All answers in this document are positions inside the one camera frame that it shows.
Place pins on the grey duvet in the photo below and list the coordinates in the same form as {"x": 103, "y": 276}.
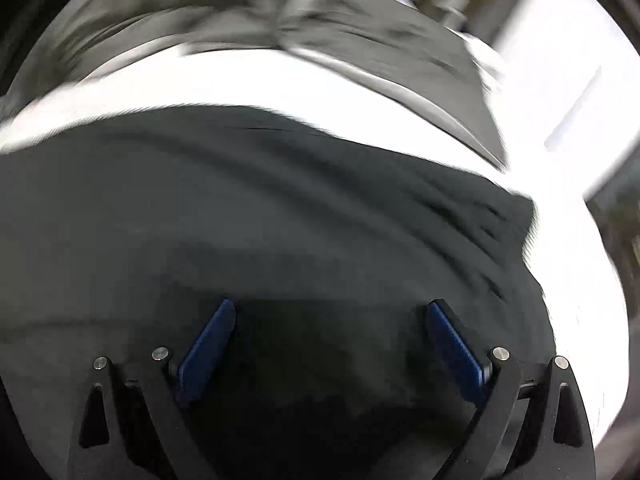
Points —
{"x": 375, "y": 50}

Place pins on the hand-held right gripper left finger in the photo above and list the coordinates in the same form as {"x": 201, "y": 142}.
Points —
{"x": 205, "y": 355}

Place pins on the black pants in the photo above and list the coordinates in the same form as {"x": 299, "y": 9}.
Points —
{"x": 250, "y": 210}

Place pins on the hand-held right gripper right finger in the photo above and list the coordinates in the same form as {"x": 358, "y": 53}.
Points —
{"x": 457, "y": 355}

